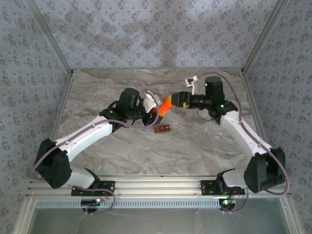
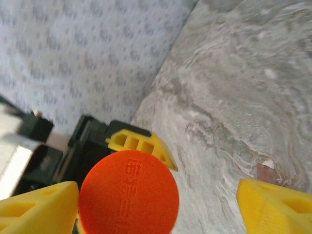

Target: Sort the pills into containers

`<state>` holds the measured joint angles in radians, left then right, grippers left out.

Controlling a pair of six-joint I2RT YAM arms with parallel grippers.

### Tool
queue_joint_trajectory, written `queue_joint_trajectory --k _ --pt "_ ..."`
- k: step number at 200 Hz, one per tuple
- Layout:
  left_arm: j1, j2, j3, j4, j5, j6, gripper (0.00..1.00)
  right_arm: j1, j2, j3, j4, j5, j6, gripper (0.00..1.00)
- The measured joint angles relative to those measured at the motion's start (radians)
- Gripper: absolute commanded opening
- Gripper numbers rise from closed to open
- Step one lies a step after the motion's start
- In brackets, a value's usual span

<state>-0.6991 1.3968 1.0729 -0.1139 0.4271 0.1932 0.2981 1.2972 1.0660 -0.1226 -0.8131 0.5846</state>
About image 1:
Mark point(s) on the aluminium mounting rail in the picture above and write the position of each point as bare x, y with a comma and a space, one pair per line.
158, 186

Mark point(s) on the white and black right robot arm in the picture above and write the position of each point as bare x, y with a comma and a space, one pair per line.
243, 136

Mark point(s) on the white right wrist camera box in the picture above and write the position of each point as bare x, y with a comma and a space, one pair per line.
191, 81

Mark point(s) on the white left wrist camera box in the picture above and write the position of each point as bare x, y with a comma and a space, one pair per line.
150, 103

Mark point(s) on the orange bottle cap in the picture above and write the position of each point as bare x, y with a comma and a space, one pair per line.
167, 101

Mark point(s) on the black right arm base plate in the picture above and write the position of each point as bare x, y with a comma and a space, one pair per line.
206, 189

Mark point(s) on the aluminium frame post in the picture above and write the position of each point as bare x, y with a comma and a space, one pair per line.
263, 36
50, 36

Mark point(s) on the small black circuit board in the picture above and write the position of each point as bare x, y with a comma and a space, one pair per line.
226, 202
90, 202

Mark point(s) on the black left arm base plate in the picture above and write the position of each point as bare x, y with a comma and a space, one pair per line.
111, 185

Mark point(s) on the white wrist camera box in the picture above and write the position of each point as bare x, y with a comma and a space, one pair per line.
150, 103
191, 81

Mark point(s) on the grey metal panel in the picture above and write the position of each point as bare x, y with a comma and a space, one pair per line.
158, 221

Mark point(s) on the brown pill organizer box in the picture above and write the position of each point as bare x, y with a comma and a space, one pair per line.
162, 129

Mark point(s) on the orange pill bottle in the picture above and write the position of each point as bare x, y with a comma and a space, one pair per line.
162, 110

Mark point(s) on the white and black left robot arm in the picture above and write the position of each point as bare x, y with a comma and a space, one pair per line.
83, 139

